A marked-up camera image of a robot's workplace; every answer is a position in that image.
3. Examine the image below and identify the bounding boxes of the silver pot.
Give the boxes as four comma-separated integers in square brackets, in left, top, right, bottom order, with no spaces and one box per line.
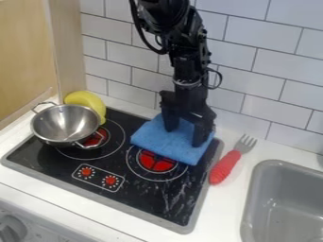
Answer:
[28,101,107,149]

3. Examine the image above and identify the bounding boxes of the blue cloth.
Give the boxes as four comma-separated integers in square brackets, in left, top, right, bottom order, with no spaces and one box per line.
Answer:
[128,112,216,166]

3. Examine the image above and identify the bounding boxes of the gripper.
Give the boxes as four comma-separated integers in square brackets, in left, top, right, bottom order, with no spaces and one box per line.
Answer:
[157,82,219,148]

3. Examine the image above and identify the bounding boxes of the toy sink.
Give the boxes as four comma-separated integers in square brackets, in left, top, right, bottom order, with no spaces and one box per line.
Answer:
[238,159,323,242]

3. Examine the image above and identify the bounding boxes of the yellow toy banana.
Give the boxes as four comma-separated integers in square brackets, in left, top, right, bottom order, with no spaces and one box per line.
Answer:
[62,90,109,126]

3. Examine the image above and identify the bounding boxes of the red-handled toy fork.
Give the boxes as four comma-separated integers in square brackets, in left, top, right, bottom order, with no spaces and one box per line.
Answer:
[208,133,259,186]

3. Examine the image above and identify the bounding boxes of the toy stove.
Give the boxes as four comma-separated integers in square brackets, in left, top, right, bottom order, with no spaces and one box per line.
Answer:
[0,106,225,235]

